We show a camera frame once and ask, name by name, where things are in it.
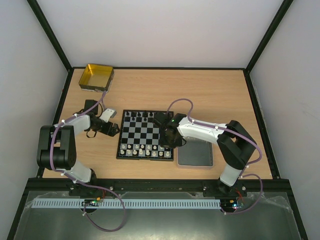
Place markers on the black and white chessboard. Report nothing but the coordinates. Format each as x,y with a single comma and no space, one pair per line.
139,138

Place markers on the light blue slotted cable duct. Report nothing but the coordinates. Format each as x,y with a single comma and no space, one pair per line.
60,203

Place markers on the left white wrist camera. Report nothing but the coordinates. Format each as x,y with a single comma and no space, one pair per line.
107,114

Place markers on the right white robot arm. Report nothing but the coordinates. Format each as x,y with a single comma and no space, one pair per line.
235,143

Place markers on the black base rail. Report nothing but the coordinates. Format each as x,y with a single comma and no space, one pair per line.
209,188

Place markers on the yellow square metal tin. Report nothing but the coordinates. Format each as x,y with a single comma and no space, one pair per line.
96,78

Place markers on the grey tray of chess pieces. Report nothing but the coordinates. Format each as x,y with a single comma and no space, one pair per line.
195,154

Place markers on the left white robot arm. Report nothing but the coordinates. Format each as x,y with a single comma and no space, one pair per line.
57,143

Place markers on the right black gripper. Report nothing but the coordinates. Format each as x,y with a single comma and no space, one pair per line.
169,141

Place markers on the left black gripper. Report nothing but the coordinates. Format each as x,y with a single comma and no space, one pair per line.
112,133

